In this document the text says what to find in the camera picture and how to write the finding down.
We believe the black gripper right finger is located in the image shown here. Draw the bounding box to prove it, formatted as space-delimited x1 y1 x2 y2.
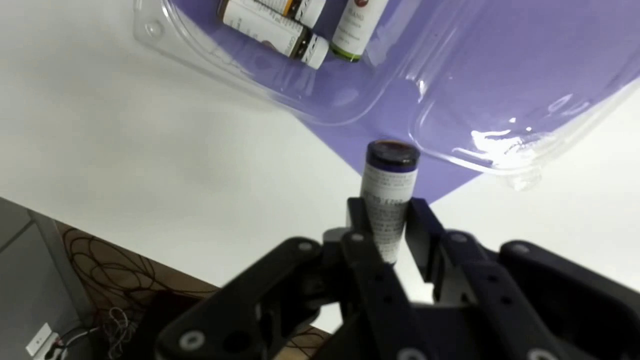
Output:
405 196 640 360

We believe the white bottle green base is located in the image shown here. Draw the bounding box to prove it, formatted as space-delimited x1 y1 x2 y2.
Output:
328 0 392 64

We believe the white bottle black band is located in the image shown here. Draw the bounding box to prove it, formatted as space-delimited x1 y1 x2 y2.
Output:
218 0 332 71

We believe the white bottle orange label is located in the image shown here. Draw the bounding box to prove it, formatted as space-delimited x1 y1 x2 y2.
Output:
255 0 330 30

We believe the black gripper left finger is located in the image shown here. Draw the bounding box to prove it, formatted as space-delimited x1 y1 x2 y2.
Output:
153 196 436 360

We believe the white bottle dark blue cap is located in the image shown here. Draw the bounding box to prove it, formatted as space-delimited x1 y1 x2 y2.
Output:
358 138 424 266

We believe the white floor socket block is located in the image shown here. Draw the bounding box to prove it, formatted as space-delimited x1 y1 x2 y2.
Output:
24 321 69 360

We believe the clear plastic clamshell container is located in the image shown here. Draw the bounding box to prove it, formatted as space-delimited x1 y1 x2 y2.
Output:
130 0 640 194

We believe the tangled thin floor cable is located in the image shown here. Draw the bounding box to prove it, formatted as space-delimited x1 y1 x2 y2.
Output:
59 226 226 360

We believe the purple mat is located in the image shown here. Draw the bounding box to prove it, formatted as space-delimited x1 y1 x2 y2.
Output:
163 0 640 205

